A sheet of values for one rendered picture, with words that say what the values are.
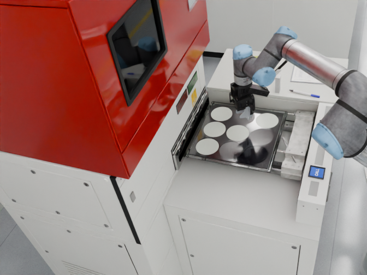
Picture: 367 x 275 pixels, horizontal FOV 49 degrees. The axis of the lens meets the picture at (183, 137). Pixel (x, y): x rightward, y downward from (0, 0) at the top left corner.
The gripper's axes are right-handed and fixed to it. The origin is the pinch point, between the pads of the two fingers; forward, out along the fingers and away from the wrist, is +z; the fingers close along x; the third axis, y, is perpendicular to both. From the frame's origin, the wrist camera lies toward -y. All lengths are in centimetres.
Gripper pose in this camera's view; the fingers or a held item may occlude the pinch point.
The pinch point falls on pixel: (249, 116)
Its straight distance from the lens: 178.1
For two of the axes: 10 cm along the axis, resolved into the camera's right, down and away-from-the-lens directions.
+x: 3.7, 6.1, -7.0
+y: -9.2, 3.5, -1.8
